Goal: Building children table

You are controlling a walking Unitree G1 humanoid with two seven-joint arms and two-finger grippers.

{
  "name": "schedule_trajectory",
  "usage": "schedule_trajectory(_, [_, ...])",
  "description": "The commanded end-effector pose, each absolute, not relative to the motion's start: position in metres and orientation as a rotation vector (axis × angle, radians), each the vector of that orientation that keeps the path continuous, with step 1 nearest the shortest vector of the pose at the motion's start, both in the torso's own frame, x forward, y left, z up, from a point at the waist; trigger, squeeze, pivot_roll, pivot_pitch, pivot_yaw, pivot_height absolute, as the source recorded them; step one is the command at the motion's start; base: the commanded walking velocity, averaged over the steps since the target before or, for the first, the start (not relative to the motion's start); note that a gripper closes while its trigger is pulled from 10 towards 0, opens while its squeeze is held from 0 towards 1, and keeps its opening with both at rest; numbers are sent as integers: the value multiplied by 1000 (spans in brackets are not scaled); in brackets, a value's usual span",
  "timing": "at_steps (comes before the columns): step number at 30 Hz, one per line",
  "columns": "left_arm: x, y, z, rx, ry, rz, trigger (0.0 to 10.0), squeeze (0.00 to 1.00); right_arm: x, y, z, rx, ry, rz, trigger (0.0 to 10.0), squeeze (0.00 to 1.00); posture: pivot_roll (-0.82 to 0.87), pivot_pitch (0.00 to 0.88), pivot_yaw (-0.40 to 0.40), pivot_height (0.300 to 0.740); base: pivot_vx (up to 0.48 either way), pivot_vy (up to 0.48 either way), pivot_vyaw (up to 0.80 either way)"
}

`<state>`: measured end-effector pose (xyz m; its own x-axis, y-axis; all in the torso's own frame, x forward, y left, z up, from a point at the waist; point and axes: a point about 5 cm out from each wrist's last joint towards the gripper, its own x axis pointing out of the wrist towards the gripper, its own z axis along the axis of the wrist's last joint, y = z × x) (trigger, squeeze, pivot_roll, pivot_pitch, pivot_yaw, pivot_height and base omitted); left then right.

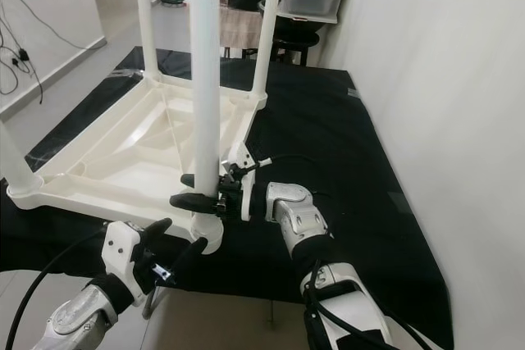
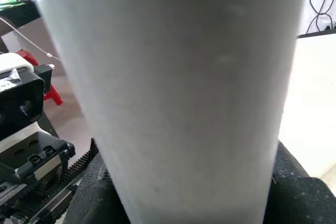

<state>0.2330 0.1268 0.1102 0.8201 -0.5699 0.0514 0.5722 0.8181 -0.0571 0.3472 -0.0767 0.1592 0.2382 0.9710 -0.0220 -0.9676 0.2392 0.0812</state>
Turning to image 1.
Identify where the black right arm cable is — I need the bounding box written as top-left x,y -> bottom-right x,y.
254,153 -> 436,350

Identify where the beige cloth covered table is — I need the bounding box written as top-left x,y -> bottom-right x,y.
220,7 -> 267,49

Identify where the black wall cable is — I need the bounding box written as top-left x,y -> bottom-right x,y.
0,0 -> 103,105

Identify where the white plastic table leg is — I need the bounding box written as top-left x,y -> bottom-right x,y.
250,0 -> 288,103
0,120 -> 43,195
133,0 -> 163,82
187,0 -> 222,224

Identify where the white plastic children table top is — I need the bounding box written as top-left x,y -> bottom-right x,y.
7,71 -> 270,254

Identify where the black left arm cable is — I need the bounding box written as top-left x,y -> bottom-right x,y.
4,231 -> 112,350

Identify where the black round stool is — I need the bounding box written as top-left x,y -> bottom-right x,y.
275,32 -> 321,66

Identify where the black wok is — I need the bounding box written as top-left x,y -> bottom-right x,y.
283,18 -> 322,39

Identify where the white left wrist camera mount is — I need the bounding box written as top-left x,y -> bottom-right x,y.
103,220 -> 144,306

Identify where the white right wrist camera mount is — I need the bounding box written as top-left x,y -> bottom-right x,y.
226,143 -> 258,221

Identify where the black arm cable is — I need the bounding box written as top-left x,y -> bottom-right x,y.
4,231 -> 112,350
254,153 -> 436,350

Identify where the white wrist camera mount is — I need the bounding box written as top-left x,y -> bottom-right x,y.
226,143 -> 258,221
103,220 -> 144,306

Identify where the black tablecloth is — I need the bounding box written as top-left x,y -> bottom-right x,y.
0,47 -> 456,349

